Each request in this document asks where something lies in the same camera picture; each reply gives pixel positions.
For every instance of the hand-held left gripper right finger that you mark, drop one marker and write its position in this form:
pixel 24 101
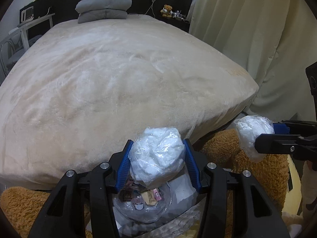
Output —
pixel 192 163

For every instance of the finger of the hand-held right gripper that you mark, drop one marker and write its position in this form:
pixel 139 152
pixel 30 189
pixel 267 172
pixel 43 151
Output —
pixel 272 143
pixel 281 128

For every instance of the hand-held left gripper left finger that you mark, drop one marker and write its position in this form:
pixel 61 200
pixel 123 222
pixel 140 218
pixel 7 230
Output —
pixel 125 163

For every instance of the white plastic bag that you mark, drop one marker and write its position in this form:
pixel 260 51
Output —
pixel 250 133
pixel 156 151

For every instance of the beige paper bag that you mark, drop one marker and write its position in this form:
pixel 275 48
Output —
pixel 148 198

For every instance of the clear plastic-lined bin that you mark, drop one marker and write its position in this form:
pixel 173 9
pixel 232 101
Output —
pixel 138 213

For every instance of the brown chocolate wrapper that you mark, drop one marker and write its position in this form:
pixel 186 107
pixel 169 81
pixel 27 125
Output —
pixel 125 196

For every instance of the large brown plush bear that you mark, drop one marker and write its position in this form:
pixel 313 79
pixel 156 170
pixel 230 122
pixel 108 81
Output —
pixel 223 148

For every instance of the beige plush blanket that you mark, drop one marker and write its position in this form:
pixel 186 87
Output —
pixel 99 91

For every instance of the grey pillow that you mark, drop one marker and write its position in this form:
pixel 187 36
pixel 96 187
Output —
pixel 101 16

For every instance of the group of small bottles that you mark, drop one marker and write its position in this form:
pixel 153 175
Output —
pixel 179 15

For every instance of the small brown teddy bear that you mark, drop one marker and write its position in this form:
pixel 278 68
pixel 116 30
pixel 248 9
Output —
pixel 166 11

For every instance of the white chair with grey cushion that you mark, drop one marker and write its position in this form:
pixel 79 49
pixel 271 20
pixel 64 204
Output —
pixel 12 52

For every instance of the grey folded pillows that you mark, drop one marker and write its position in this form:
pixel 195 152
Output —
pixel 104 2

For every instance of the white desk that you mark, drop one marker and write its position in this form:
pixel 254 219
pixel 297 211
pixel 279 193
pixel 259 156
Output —
pixel 37 21

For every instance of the black headboard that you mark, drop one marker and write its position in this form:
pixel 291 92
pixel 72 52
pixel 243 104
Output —
pixel 64 5

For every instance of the white electric kettle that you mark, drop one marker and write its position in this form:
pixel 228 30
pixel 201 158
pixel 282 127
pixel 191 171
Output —
pixel 27 13

